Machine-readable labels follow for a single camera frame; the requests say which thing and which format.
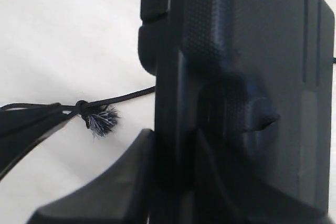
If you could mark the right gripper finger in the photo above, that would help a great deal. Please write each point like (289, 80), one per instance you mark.
(122, 194)

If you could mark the black plastic carrying case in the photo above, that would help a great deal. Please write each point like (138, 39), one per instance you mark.
(242, 109)

